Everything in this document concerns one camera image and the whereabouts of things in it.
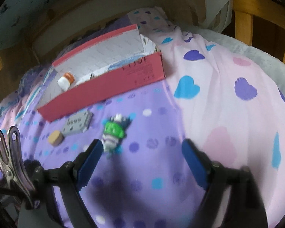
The white bottle with orange cap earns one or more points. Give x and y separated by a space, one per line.
65 81

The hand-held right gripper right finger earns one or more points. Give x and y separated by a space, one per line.
194 163

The wooden chair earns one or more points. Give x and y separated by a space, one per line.
244 16

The green and white toy figure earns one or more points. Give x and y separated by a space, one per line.
114 130

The grey studded building plate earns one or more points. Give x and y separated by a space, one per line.
77 123

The light blue printed cloth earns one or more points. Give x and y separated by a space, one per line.
14 9

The red cardboard box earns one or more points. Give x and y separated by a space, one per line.
104 92

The metal spring clip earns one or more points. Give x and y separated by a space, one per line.
11 161

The white plastic bag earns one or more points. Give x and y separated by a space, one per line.
216 4

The purple dotted blanket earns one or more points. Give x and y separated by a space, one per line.
144 128

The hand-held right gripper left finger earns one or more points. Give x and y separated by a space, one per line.
90 163

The bed headboard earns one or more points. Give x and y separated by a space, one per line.
73 16

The round wooden disc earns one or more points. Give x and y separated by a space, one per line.
55 138

